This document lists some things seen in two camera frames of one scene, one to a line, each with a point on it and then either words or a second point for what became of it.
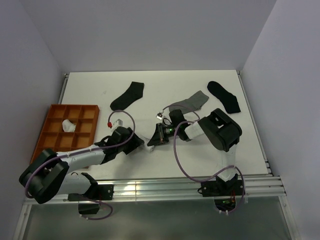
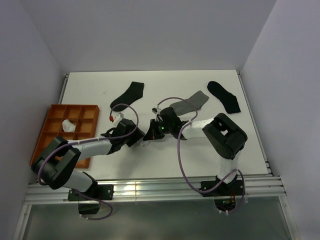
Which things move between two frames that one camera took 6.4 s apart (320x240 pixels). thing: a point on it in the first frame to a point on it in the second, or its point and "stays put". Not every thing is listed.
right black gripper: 159,137 to 153,133
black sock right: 229,100 stays put
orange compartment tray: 85,117 stays put
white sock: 68,126 stays put
